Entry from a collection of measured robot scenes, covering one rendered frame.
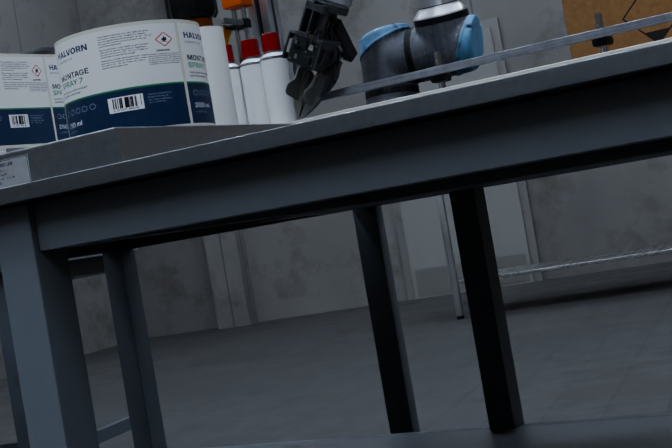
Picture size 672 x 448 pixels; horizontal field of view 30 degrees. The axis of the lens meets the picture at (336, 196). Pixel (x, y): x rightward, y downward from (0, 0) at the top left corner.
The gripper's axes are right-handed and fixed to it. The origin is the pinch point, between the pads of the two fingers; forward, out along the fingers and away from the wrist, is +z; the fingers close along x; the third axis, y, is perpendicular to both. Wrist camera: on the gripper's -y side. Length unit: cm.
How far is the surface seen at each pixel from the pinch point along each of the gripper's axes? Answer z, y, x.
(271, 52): -8.1, 2.2, -8.7
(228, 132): -4, 54, 20
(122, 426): 146, -127, -102
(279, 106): 0.4, 3.1, -3.4
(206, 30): -12.1, 30.9, -4.2
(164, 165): -5, 85, 32
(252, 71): -3.6, 2.2, -11.5
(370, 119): -18, 85, 55
